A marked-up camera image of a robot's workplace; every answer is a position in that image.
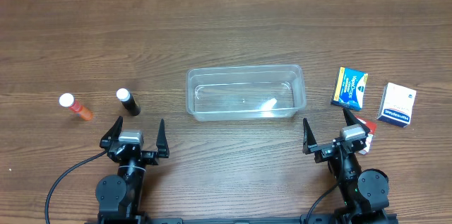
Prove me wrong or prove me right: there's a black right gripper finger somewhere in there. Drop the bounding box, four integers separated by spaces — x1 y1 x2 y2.
343 108 370 134
302 118 317 155

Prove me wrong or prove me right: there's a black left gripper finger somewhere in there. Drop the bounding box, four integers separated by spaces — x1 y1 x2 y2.
100 116 123 148
156 119 170 158

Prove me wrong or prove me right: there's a black bottle white cap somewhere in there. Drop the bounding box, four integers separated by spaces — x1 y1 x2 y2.
116 88 141 116

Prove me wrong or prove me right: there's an orange bottle white cap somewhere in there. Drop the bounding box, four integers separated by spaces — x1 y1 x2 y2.
59 93 93 121

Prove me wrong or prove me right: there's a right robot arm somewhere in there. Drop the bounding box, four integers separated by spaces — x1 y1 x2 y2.
301 108 398 224

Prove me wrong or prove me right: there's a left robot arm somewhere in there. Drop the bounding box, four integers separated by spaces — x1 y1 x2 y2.
95 117 170 223

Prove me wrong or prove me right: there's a clear plastic container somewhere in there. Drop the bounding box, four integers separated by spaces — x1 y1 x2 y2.
186 64 307 122

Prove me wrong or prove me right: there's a red and white box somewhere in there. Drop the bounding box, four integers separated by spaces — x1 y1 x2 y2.
357 116 377 155

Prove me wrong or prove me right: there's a blue VapoDrops box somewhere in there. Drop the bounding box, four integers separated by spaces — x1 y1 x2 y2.
331 67 368 111

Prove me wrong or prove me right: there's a white Hansaplast box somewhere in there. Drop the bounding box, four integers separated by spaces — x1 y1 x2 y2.
377 83 417 127

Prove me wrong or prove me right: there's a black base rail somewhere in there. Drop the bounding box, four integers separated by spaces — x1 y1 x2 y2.
84 212 399 224

